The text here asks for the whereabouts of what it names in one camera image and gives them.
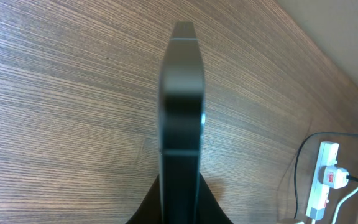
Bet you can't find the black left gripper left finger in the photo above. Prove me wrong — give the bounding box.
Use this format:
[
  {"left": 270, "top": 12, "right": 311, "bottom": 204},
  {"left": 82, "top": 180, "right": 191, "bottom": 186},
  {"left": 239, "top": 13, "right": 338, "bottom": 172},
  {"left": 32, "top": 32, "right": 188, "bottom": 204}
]
[{"left": 126, "top": 175, "right": 162, "bottom": 224}]

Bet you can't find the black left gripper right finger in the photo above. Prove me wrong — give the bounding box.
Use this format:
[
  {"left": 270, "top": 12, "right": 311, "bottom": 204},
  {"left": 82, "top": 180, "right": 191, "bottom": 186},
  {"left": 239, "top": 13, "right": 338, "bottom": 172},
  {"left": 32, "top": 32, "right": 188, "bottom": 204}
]
[{"left": 197, "top": 174, "right": 232, "bottom": 224}]

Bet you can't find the blue screen Galaxy smartphone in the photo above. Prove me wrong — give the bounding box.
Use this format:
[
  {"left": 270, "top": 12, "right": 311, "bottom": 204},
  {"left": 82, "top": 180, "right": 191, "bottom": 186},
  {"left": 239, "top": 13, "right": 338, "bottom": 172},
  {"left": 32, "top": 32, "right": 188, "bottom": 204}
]
[{"left": 158, "top": 21, "right": 205, "bottom": 223}]

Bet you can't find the black USB charger cable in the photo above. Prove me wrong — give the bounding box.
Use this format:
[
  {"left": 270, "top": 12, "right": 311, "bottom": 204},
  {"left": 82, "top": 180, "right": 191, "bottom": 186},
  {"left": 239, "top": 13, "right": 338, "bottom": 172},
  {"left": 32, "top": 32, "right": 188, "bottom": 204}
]
[{"left": 293, "top": 131, "right": 358, "bottom": 220}]

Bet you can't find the white charger plug adapter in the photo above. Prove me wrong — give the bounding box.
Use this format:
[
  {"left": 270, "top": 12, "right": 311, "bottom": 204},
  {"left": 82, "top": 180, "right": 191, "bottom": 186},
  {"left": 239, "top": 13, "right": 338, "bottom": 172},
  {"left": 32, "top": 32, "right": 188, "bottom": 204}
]
[{"left": 321, "top": 166, "right": 349, "bottom": 189}]

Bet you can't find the white power strip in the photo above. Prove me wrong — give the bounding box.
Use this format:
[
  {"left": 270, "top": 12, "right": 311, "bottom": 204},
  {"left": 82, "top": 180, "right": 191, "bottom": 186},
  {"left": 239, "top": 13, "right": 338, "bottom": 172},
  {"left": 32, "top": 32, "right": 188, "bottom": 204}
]
[{"left": 306, "top": 141, "right": 339, "bottom": 221}]

